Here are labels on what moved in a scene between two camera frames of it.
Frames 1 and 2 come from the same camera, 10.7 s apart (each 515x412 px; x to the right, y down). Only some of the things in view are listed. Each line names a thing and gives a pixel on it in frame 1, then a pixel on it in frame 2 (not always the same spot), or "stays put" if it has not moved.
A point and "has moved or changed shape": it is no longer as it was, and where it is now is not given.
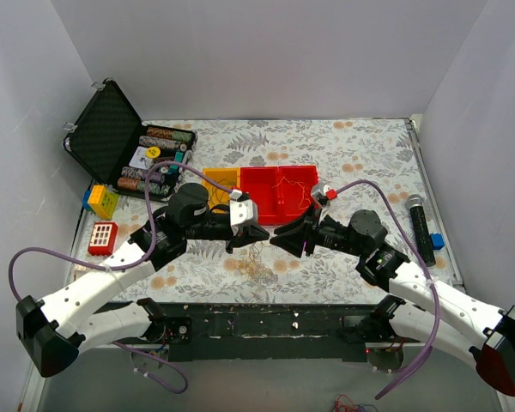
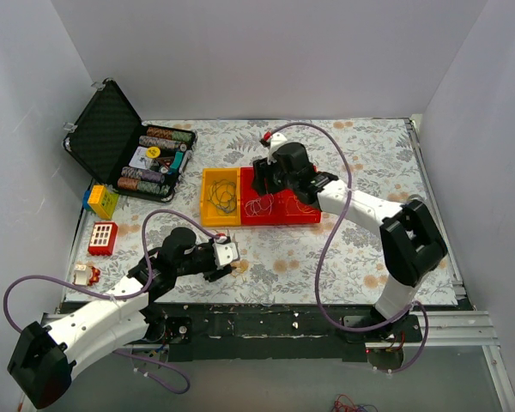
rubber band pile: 221,193 stays put
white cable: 262,276 -> 254,206
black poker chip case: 107,140 stays put
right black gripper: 308,234 -> 260,178
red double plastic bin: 282,193 stays put
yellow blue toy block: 101,201 stays put
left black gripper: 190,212 -> 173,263
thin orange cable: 303,194 has moved or changed shape
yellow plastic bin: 227,176 stays put
